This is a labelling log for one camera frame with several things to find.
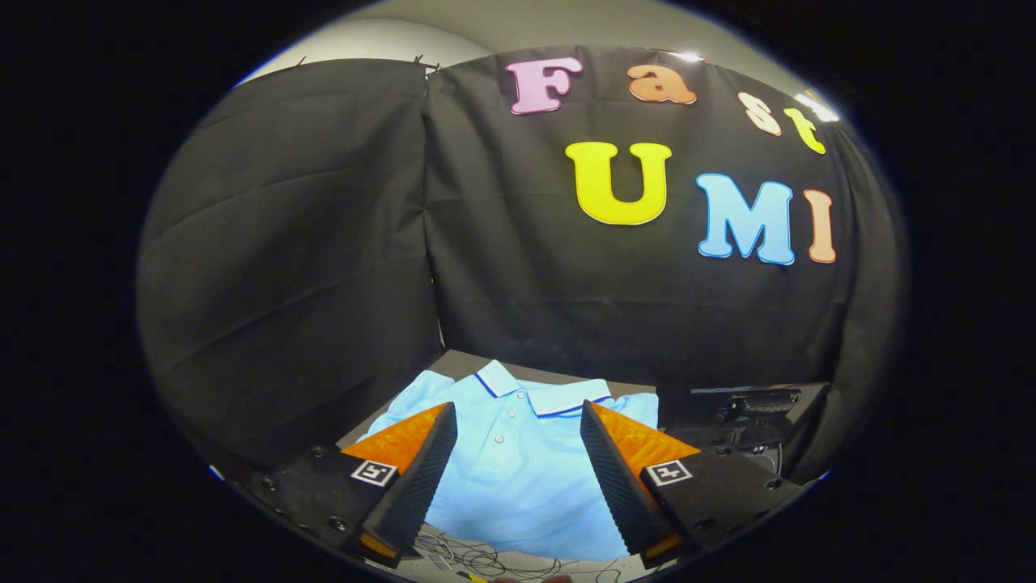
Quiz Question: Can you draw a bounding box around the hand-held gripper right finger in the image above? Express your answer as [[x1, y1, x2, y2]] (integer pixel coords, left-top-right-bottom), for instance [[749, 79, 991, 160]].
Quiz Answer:
[[580, 399, 815, 571]]

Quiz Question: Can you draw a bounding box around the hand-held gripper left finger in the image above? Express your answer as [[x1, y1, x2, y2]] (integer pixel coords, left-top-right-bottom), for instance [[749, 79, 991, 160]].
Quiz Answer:
[[243, 402, 460, 568]]

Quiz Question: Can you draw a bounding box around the light blue polo shirt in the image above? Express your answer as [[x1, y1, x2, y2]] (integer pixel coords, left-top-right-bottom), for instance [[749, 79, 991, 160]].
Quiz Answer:
[[356, 360, 661, 562]]

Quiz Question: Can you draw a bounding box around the grey cabinet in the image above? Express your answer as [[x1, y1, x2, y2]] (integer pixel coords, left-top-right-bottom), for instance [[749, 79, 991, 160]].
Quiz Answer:
[[335, 349, 658, 454]]

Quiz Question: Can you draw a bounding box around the black backdrop cloth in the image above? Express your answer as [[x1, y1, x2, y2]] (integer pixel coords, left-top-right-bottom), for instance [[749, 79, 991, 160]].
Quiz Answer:
[[136, 45, 906, 487]]

